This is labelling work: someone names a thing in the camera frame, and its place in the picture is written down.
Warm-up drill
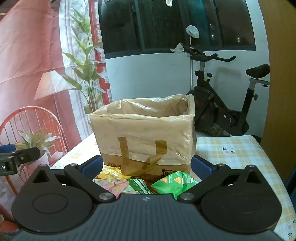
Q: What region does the checkered floral tablecloth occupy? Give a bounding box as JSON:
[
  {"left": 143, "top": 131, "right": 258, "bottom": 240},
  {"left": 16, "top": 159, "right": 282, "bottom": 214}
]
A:
[{"left": 50, "top": 134, "right": 295, "bottom": 240}]

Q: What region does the green chip bag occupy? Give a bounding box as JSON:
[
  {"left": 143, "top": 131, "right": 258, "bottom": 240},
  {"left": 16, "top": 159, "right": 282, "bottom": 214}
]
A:
[{"left": 151, "top": 171, "right": 199, "bottom": 199}]

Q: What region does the red printed wall curtain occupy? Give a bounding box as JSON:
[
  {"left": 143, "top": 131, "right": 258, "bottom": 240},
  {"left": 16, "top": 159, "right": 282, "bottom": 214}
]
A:
[{"left": 0, "top": 0, "right": 113, "bottom": 232}]

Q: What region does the cardboard box with plastic liner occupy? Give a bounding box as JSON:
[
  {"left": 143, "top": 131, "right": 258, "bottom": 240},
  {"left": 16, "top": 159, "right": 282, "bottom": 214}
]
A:
[{"left": 90, "top": 94, "right": 197, "bottom": 176}]

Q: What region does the dark window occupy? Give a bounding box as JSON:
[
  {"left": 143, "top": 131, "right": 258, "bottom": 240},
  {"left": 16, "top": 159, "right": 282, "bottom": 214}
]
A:
[{"left": 97, "top": 0, "right": 256, "bottom": 59}]

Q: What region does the pink green snack bag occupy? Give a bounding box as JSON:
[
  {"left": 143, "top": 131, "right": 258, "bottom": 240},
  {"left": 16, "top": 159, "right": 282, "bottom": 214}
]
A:
[{"left": 93, "top": 178, "right": 153, "bottom": 198}]

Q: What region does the wooden door panel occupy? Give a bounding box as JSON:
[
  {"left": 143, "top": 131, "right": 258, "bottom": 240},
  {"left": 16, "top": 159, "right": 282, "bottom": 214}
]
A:
[{"left": 259, "top": 1, "right": 295, "bottom": 182}]

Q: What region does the yellow snack bag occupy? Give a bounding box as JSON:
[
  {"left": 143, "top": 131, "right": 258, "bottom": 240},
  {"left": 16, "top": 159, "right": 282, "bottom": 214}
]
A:
[{"left": 95, "top": 165, "right": 131, "bottom": 179}]

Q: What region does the black exercise bike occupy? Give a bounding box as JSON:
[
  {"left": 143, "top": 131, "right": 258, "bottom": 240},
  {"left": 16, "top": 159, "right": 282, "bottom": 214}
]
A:
[{"left": 171, "top": 43, "right": 270, "bottom": 136}]

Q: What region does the white plastic bag on pole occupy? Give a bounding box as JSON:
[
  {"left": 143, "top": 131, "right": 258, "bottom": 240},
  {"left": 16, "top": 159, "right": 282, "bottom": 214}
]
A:
[{"left": 186, "top": 25, "right": 200, "bottom": 39}]

